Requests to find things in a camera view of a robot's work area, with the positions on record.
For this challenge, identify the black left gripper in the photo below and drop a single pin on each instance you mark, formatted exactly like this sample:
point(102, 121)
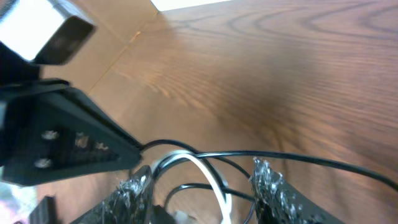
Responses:
point(51, 132)

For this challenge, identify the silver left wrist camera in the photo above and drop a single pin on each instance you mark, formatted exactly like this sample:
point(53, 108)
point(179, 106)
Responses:
point(44, 32)

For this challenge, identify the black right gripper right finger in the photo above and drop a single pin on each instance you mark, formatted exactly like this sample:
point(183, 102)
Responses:
point(278, 202)

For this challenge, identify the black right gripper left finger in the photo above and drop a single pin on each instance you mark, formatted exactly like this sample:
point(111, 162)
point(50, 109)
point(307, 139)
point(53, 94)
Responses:
point(131, 202)

